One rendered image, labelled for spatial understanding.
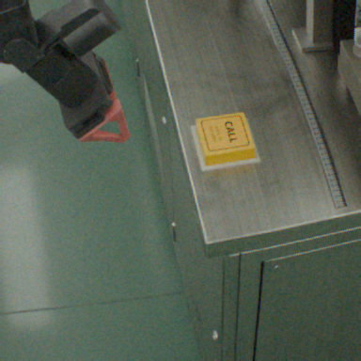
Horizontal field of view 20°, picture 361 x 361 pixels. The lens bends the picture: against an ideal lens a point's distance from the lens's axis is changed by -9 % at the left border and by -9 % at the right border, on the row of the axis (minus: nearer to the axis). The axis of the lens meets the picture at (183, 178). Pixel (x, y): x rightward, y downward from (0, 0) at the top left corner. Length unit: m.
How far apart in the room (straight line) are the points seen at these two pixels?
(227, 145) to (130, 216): 1.12
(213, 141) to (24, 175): 1.27
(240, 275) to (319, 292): 0.17
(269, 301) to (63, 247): 1.04
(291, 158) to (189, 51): 0.27
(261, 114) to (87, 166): 1.18
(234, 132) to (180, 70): 0.17
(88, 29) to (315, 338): 0.77
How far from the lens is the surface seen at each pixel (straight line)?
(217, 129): 1.54
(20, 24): 1.19
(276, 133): 1.57
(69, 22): 1.22
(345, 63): 1.53
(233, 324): 1.65
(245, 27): 1.73
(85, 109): 1.30
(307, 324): 1.72
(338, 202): 1.49
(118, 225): 2.60
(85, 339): 2.42
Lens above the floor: 2.07
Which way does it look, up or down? 51 degrees down
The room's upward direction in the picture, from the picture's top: 3 degrees counter-clockwise
